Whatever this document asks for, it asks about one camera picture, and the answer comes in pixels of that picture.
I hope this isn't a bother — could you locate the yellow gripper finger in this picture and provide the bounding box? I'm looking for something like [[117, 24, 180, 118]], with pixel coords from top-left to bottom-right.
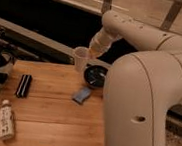
[[88, 49, 102, 60]]

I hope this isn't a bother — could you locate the metal railing frame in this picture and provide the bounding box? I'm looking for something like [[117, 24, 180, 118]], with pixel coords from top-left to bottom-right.
[[0, 0, 182, 37]]

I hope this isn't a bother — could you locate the blue sponge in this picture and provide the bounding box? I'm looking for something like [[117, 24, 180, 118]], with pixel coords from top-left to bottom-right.
[[72, 87, 91, 104]]

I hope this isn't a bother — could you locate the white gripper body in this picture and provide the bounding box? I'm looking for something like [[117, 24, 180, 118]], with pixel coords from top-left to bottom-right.
[[89, 29, 120, 55]]

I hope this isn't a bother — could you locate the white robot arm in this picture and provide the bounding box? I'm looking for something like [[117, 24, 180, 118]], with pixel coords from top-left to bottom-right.
[[89, 10, 182, 146]]

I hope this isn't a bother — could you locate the black ceramic bowl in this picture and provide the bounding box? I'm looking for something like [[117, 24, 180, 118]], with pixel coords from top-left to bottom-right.
[[84, 65, 107, 89]]

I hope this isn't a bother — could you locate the black striped case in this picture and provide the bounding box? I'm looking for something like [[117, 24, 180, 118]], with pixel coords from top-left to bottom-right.
[[15, 74, 32, 98]]

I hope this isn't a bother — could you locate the white plastic bottle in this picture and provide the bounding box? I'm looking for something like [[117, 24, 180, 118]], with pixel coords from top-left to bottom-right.
[[0, 100, 15, 141]]

